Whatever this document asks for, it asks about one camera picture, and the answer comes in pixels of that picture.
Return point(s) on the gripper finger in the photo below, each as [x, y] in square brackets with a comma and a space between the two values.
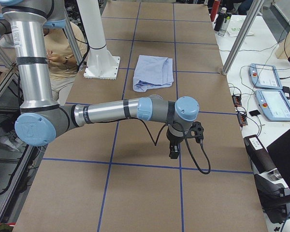
[172, 153]
[176, 151]

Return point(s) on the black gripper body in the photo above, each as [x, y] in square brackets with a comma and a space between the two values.
[173, 140]

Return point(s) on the light blue striped shirt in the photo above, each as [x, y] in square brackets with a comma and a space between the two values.
[152, 72]

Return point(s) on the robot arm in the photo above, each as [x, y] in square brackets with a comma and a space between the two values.
[44, 43]

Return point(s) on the black smartphone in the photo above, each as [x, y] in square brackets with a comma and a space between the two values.
[254, 113]

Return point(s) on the black device with label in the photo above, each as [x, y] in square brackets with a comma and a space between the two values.
[258, 154]

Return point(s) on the lower teach pendant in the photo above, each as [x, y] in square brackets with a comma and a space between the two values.
[273, 104]

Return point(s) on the teach pendant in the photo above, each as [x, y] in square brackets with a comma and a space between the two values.
[264, 76]
[273, 104]

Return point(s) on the upper teach pendant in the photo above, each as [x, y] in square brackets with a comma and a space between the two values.
[264, 76]

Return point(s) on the clear water bottle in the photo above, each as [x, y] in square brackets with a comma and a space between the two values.
[225, 23]

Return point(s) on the black water bottle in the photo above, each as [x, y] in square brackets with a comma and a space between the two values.
[220, 19]

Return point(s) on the seated person beige shirt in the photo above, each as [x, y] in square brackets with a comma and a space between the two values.
[61, 62]

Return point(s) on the red bottle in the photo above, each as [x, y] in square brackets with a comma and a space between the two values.
[214, 9]

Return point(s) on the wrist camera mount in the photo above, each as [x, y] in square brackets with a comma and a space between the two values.
[196, 131]

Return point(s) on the black power strip with cables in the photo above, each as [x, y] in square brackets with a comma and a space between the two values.
[240, 110]

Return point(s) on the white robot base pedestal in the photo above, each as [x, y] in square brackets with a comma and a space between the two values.
[100, 63]

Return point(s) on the grey aluminium frame post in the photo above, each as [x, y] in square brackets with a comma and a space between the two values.
[250, 17]

